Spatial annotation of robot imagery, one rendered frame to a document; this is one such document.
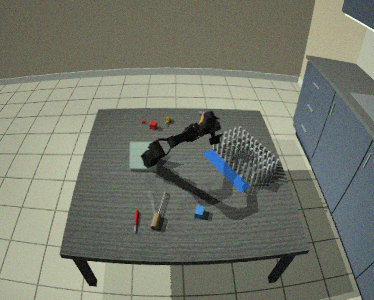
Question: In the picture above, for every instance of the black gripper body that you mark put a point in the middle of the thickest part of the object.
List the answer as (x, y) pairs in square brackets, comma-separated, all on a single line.
[(214, 139)]

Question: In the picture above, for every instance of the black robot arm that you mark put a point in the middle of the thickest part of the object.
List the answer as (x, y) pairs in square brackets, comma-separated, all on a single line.
[(155, 152)]

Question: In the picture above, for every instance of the small red block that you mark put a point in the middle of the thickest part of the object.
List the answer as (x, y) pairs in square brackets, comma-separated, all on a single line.
[(153, 125)]

